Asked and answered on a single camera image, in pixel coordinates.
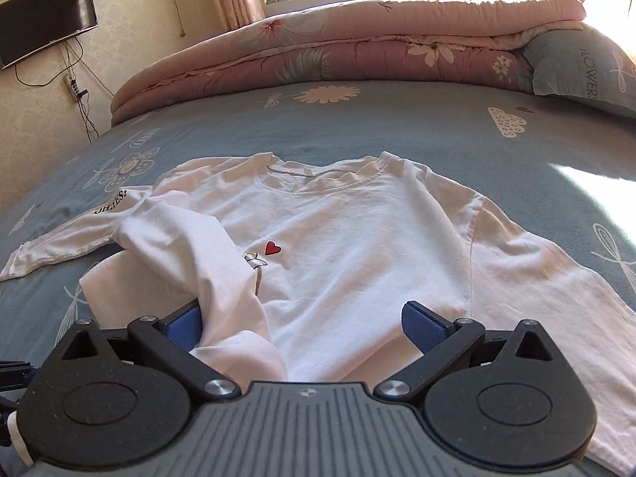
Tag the black wall television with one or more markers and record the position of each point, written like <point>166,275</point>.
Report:
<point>44,22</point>

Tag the white long-sleeved shirt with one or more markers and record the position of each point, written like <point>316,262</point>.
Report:
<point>357,238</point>

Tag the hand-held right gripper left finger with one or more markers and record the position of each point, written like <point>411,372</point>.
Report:
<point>183,330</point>

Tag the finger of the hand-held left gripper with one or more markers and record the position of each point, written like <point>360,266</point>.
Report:
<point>6,422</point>
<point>15,375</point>

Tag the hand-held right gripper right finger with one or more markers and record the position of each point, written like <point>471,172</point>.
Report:
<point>422,325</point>

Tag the grey-blue printed pillow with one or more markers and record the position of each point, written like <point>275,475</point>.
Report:
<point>581,69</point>

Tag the white power strip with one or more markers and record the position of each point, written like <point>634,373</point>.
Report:
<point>75,88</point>

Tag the pink floral quilt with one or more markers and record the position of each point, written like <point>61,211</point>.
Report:
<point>348,44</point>

